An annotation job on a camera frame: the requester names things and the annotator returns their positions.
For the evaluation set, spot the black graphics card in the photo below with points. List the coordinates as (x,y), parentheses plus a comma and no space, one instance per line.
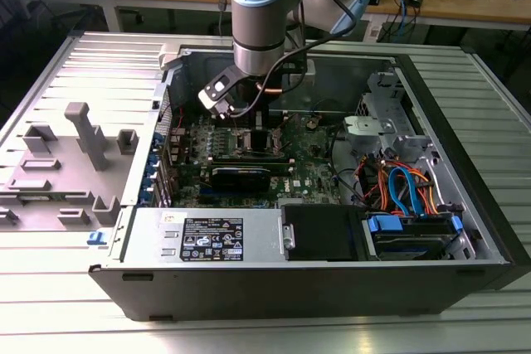
(240,180)

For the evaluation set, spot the green motherboard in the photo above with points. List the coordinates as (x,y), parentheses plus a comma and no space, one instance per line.
(307,171)

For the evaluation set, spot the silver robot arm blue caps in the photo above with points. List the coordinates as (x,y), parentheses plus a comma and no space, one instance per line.
(257,18)

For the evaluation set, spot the open black PC case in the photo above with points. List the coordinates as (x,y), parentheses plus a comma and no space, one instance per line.
(290,292)

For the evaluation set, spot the blue plastic clip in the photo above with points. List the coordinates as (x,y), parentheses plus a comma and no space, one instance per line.
(96,239)

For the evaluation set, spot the dark chair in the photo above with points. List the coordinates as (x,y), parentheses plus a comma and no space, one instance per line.
(37,39)

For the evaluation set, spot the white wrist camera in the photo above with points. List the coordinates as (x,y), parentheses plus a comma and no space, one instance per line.
(206,98)

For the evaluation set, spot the CPU socket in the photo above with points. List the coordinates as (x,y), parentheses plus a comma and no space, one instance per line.
(245,143)

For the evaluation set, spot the blue slot latch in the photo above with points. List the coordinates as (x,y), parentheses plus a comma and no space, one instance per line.
(157,142)
(150,180)
(154,161)
(145,197)

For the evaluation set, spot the silver power supply unit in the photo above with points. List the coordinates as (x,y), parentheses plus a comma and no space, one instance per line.
(265,234)

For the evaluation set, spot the small black box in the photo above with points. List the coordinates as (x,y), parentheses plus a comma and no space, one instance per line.
(415,0)

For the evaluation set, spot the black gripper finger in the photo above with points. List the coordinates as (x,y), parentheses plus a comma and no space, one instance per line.
(260,142)

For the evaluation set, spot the round coin battery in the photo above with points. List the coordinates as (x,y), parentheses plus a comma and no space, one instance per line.
(313,123)

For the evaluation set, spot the silver metal bracket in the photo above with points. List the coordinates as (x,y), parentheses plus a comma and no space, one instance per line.
(365,126)

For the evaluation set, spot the grey parts rack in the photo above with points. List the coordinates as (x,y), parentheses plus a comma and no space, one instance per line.
(62,180)

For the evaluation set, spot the hard disk in blue carrier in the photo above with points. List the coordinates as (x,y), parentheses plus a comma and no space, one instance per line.
(383,223)

